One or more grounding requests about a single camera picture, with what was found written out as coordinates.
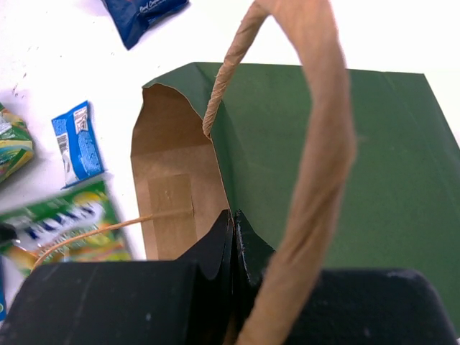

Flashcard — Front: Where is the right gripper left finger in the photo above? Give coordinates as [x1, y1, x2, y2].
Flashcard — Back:
[1, 211, 233, 344]

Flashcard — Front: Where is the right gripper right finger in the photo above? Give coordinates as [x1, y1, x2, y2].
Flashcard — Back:
[233, 208, 459, 345]

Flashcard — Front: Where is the blue M&M's packet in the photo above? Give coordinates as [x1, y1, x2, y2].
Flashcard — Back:
[0, 259, 6, 322]

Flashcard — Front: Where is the green snack packet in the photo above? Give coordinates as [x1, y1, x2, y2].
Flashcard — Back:
[1, 104, 35, 182]

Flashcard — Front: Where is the green paper bag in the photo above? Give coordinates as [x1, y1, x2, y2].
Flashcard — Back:
[131, 1, 459, 344]

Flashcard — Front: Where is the dark blue snack packet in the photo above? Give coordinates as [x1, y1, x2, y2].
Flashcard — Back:
[103, 0, 189, 50]

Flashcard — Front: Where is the green yellow candy packet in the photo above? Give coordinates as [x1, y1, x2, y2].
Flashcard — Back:
[1, 180, 132, 276]

